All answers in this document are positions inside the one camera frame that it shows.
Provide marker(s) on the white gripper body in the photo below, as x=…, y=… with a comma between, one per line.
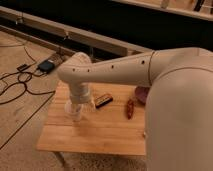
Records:
x=80, y=93

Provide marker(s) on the red dried pepper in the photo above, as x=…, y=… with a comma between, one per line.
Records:
x=130, y=108

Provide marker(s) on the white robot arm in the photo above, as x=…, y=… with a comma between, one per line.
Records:
x=179, y=106

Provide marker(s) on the purple ceramic bowl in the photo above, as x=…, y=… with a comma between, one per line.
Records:
x=141, y=94

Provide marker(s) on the white paper cup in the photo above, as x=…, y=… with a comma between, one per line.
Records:
x=73, y=110

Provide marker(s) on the black orange rectangular block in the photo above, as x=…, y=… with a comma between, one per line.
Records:
x=103, y=100

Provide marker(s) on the black power adapter box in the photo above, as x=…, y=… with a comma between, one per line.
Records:
x=46, y=66

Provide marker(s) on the wooden table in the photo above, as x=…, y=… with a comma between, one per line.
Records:
x=102, y=131

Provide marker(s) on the small black plug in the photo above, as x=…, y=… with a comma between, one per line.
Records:
x=22, y=67

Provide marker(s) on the long wooden wall rail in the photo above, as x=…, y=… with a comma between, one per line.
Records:
x=75, y=34

